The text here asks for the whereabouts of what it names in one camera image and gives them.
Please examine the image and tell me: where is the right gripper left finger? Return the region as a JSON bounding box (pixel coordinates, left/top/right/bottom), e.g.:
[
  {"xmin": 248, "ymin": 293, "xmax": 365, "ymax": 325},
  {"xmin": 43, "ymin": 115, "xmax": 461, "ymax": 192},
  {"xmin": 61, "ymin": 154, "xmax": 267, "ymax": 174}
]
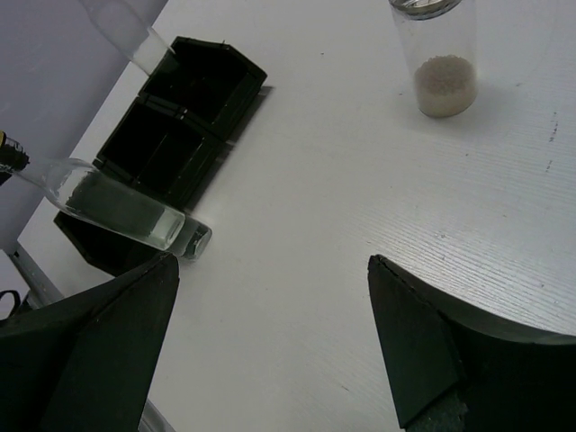
[{"xmin": 1, "ymin": 254, "xmax": 179, "ymax": 431}]

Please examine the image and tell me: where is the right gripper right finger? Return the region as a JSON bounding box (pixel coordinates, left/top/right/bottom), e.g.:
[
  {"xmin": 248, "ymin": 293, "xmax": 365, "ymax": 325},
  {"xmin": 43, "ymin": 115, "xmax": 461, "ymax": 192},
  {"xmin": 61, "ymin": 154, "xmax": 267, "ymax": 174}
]
[{"xmin": 368, "ymin": 255, "xmax": 575, "ymax": 431}]

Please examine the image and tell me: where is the square glass oil bottle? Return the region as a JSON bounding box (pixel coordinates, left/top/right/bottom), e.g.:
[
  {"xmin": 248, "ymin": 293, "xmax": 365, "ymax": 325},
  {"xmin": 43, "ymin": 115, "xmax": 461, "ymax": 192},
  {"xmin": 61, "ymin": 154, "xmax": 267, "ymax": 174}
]
[{"xmin": 1, "ymin": 132, "xmax": 186, "ymax": 251}]

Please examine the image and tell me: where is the black divided organizer tray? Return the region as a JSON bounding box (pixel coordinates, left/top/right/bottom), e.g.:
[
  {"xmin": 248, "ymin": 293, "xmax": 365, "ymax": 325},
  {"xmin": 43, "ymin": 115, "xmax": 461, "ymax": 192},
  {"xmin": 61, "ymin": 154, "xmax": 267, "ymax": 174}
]
[{"xmin": 54, "ymin": 36, "xmax": 267, "ymax": 276}]

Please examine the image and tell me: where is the tall clear jar with grains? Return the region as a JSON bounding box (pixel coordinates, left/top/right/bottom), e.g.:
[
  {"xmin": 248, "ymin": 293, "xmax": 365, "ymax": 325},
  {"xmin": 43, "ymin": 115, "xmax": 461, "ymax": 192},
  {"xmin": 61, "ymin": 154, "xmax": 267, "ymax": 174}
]
[{"xmin": 390, "ymin": 0, "xmax": 478, "ymax": 118}]

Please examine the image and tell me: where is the round glass bottle gold spout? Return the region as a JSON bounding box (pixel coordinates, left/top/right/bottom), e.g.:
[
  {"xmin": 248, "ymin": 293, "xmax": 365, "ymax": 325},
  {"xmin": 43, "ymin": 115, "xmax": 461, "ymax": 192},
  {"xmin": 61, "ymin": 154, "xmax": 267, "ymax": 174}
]
[{"xmin": 79, "ymin": 0, "xmax": 175, "ymax": 76}]

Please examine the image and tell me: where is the aluminium table frame rail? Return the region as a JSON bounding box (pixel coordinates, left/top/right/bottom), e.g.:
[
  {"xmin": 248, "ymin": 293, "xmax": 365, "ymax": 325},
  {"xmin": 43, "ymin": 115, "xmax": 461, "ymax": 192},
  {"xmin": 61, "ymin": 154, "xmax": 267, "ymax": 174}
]
[{"xmin": 1, "ymin": 242, "xmax": 64, "ymax": 311}]

